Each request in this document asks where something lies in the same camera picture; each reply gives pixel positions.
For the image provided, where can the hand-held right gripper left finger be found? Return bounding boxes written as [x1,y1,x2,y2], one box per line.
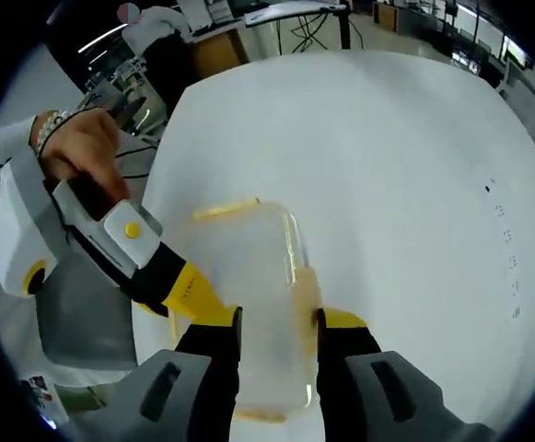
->
[82,306,244,442]

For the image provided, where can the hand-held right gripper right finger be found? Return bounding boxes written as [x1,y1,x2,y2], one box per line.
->
[315,307,498,442]

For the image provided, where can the clear plastic food container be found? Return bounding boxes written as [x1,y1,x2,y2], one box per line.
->
[169,196,326,425]

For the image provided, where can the person's left hand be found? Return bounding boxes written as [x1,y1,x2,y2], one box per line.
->
[39,109,133,204]

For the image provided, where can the printed card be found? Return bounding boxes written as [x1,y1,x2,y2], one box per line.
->
[19,374,71,430]

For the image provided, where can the wooden cabinet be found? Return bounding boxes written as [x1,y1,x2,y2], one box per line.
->
[187,26,250,80]

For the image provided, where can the white desk black legs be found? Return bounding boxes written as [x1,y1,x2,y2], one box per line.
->
[242,0,356,52]

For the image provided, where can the bead bracelet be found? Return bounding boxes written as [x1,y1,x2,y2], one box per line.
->
[30,109,74,156]

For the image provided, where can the metal frame cart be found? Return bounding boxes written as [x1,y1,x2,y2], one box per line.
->
[81,53,168,139]

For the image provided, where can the black floor cables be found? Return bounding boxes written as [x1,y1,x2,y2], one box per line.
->
[288,12,343,52]

